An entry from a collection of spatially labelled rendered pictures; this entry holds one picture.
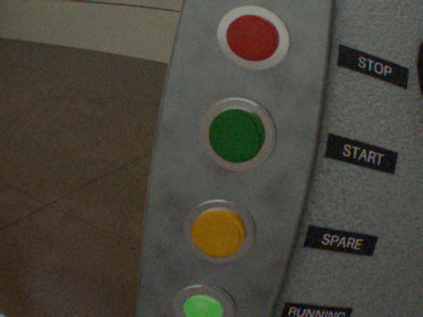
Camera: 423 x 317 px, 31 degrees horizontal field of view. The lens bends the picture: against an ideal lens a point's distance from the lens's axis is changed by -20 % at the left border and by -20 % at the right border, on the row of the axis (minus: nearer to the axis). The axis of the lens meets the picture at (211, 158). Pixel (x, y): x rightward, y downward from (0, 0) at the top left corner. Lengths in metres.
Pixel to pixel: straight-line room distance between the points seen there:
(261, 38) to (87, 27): 7.21
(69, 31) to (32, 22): 0.58
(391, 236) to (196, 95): 0.14
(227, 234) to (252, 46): 0.09
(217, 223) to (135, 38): 6.93
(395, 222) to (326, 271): 0.05
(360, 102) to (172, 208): 0.11
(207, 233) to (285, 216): 0.04
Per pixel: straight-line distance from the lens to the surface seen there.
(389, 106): 0.45
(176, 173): 0.45
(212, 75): 0.44
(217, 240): 0.45
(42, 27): 7.97
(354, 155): 0.45
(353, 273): 0.48
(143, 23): 7.32
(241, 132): 0.43
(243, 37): 0.42
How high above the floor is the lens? 1.52
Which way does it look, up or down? 18 degrees down
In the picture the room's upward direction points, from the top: 10 degrees clockwise
